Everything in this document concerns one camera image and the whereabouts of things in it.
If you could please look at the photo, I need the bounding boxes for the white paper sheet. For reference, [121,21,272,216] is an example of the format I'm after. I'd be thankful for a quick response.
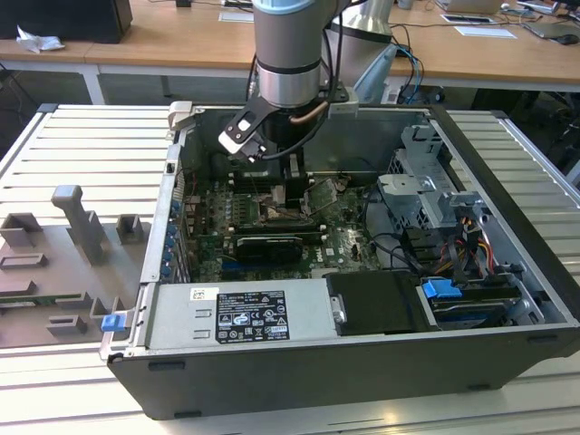
[454,24,517,40]

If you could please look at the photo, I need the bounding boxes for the black office chair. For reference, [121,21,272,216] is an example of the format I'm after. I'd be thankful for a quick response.
[541,88,580,182]

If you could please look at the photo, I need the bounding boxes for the black box on desk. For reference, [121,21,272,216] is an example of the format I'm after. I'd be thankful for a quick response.
[0,0,133,45]

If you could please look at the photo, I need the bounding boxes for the grey parts rack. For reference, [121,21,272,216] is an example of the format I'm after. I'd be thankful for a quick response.
[0,184,153,350]

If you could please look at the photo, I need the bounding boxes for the crumpled white paper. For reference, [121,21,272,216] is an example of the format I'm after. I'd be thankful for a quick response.
[15,24,65,54]

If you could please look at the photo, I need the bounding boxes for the grey laptop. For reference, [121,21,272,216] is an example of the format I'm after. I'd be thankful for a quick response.
[523,18,580,44]

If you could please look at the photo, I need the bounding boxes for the pale blue teach pendant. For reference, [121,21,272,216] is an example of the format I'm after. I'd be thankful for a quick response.
[353,43,400,103]

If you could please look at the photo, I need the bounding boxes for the green motherboard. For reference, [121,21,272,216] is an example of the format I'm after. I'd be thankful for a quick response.
[180,171,386,282]

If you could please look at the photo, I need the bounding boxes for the black graphics card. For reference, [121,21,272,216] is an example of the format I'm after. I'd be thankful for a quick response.
[233,234,304,265]

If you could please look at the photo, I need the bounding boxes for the hard disk in blue carrier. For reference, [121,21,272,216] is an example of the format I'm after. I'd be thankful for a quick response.
[419,276,522,331]

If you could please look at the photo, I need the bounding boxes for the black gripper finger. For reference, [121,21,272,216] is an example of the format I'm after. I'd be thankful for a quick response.
[283,152,310,213]

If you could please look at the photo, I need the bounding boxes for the green RAM stick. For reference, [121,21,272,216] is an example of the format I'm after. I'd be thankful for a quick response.
[0,294,87,305]

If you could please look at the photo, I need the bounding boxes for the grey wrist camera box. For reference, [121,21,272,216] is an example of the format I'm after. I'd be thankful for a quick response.
[328,92,362,120]

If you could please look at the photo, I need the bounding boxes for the blue case latch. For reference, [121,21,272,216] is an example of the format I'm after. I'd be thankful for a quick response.
[101,314,127,334]

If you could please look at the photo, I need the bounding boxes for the black data wire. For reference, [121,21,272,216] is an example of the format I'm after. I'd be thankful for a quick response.
[364,185,427,277]

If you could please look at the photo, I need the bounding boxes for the black open PC case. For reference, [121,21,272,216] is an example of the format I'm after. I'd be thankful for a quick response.
[98,101,580,421]

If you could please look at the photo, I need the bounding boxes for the metal disk bay cage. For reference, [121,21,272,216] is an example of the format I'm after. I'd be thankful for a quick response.
[375,122,493,233]

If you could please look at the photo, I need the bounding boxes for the grey power supply unit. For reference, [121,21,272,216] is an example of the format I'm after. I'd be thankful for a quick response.
[147,278,342,351]

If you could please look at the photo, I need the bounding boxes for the CPU socket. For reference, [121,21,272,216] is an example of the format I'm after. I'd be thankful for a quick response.
[256,193,316,224]

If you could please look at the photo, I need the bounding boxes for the coloured power wire bundle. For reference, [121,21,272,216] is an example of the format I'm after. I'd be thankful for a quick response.
[446,216,495,280]

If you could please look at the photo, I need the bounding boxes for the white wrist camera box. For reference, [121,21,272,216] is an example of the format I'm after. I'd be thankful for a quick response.
[217,106,268,160]

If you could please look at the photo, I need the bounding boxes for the wooden desk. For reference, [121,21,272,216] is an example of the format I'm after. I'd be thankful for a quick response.
[0,0,580,105]

